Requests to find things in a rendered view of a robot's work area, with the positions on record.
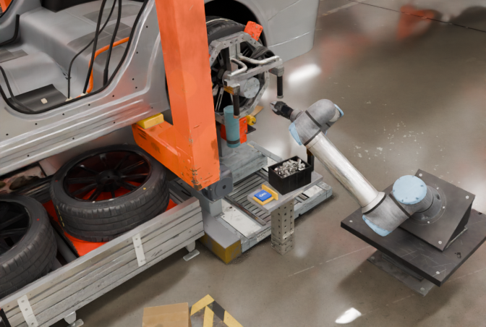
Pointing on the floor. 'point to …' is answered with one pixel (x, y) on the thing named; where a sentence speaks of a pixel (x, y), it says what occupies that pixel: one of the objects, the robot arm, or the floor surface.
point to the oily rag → (23, 181)
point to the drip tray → (21, 175)
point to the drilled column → (283, 227)
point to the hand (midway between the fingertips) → (270, 103)
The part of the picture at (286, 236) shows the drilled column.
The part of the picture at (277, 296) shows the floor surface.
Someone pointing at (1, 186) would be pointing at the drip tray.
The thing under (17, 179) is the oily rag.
